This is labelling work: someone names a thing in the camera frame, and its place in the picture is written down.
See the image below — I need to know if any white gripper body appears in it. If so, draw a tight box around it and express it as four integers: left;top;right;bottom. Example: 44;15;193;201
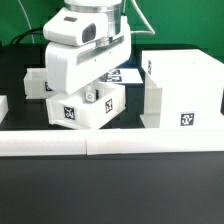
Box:
45;16;131;94

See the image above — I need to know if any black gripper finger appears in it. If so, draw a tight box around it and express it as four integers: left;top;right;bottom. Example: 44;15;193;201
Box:
85;88;97;102

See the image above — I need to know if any white front drawer box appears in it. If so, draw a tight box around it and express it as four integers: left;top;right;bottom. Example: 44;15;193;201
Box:
46;82;126;129

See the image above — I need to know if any white drawer box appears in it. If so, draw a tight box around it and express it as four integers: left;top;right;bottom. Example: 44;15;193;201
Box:
46;82;126;129
24;68;55;99

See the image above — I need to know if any white rear drawer box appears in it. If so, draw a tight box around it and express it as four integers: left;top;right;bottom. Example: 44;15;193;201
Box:
24;68;55;99

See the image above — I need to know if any white drawer cabinet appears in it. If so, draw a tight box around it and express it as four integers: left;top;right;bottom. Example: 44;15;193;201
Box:
140;49;224;129

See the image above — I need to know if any white marker plate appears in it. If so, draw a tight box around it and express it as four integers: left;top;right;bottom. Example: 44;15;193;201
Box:
105;68;143;84

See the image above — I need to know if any white left fence block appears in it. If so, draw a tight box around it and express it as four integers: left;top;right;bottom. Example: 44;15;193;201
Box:
0;95;8;124

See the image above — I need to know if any white left front fence bar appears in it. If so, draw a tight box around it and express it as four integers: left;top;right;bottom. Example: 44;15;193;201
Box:
0;130;87;157

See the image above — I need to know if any white fence bar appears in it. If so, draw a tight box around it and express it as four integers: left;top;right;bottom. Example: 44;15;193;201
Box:
0;130;87;157
86;129;224;155

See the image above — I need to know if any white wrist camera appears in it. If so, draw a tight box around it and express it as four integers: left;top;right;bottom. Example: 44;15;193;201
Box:
43;7;108;47

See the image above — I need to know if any black cable bundle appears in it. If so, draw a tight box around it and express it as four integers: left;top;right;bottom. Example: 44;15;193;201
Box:
9;27;45;46

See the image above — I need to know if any white thin cable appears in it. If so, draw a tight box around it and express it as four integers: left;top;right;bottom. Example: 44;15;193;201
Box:
16;0;157;45

